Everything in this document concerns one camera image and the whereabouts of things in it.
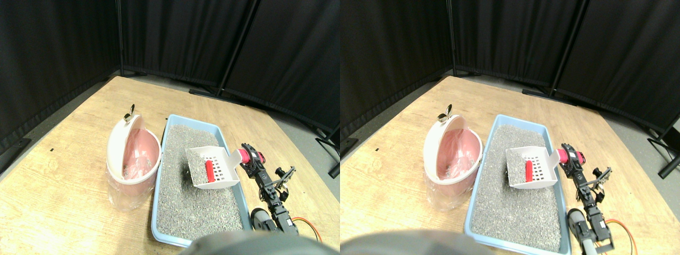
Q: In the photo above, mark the red lump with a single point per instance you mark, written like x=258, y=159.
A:
x=529, y=172
x=210, y=172

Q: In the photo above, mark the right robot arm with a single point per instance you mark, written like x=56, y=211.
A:
x=592, y=218
x=276, y=207

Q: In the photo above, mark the black curtain stand foot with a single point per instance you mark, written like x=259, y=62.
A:
x=215, y=96
x=668, y=154
x=547, y=96
x=332, y=154

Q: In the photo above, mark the blue litter tray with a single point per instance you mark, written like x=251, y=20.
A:
x=196, y=212
x=515, y=212

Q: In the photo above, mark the black curtain stand pole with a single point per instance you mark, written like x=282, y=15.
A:
x=452, y=37
x=568, y=45
x=236, y=45
x=119, y=37

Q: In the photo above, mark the white bin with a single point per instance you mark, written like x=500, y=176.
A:
x=434, y=149
x=118, y=149

